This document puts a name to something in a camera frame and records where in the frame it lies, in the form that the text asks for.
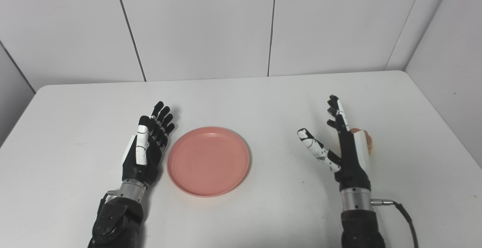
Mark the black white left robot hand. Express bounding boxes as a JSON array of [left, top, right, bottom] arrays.
[[121, 101, 175, 187]]

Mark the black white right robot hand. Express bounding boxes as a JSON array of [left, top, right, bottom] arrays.
[[297, 95, 371, 193]]

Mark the orange cream puff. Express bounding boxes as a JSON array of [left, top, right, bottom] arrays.
[[349, 128, 374, 156]]

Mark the pink round plate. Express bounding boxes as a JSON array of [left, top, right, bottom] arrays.
[[167, 126, 250, 198]]

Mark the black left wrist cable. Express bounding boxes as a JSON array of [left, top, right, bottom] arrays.
[[99, 190, 119, 213]]

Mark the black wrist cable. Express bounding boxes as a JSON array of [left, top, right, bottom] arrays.
[[371, 199, 419, 248], [99, 190, 119, 213]]

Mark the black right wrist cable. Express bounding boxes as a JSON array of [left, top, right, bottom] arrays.
[[371, 199, 419, 248]]

